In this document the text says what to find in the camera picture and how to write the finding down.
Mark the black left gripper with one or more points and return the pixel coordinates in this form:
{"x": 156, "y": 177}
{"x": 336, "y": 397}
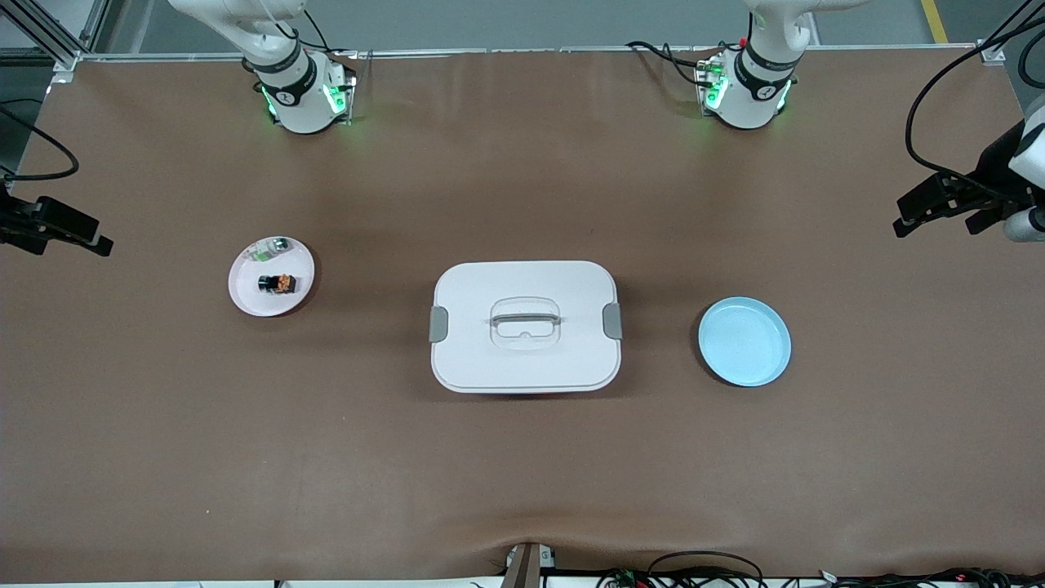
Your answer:
{"x": 993, "y": 167}

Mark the orange and black switch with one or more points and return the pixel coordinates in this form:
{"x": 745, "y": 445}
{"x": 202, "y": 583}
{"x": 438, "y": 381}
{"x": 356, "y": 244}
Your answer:
{"x": 277, "y": 283}

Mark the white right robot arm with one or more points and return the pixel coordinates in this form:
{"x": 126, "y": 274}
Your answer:
{"x": 298, "y": 98}

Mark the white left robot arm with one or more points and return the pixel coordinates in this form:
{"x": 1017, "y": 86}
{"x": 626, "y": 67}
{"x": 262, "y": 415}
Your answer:
{"x": 747, "y": 90}

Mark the pale pink round plate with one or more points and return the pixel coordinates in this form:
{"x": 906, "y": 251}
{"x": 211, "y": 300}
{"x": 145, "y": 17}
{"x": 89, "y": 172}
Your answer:
{"x": 273, "y": 304}

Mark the light blue round plate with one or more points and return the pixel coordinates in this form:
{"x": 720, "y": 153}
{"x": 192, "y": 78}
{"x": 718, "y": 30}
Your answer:
{"x": 744, "y": 341}

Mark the grey box latch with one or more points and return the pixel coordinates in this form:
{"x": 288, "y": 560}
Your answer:
{"x": 612, "y": 321}
{"x": 438, "y": 325}

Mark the white lidded storage box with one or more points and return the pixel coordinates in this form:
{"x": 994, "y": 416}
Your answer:
{"x": 526, "y": 359}

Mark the aluminium frame post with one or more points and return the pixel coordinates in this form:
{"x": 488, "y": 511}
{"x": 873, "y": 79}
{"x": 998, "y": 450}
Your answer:
{"x": 1000, "y": 41}
{"x": 61, "y": 41}

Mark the metal table edge bracket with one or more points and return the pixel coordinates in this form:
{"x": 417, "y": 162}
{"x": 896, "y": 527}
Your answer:
{"x": 526, "y": 567}

